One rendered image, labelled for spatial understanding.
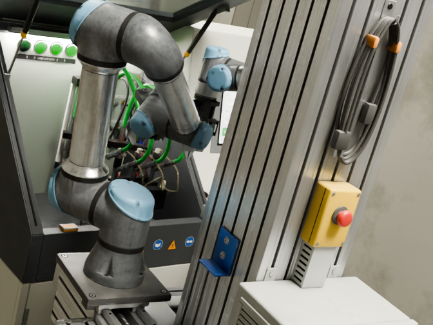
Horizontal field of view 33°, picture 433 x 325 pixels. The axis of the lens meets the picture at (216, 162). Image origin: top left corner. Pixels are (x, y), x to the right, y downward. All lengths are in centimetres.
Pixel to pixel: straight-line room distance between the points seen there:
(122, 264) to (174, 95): 42
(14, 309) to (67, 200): 60
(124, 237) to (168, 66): 42
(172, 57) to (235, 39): 121
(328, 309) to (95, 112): 69
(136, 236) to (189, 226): 77
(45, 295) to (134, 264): 58
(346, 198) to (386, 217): 298
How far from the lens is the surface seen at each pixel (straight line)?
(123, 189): 175
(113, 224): 175
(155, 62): 162
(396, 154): 447
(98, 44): 165
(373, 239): 458
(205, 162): 278
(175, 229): 248
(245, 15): 547
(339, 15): 143
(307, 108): 144
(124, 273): 178
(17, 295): 228
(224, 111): 280
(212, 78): 204
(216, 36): 276
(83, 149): 175
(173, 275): 258
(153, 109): 197
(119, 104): 282
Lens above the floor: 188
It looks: 17 degrees down
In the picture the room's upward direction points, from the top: 15 degrees clockwise
